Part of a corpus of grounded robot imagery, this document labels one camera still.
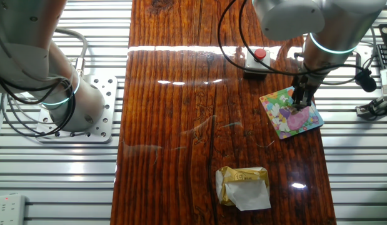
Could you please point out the white power strip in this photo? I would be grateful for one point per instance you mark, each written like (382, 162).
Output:
(8, 209)

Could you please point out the colourful butterfly puzzle board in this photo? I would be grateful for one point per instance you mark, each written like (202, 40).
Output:
(290, 120)

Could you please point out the white box with red button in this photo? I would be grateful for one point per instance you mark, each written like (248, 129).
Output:
(257, 64)

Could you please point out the black mounting plate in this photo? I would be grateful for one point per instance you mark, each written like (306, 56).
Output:
(386, 34)

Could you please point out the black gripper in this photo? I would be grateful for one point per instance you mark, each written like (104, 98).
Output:
(305, 86)

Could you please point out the black computer keyboard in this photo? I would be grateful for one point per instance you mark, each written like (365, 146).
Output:
(385, 56)

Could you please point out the gold foil snack packet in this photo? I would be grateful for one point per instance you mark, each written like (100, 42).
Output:
(243, 190)

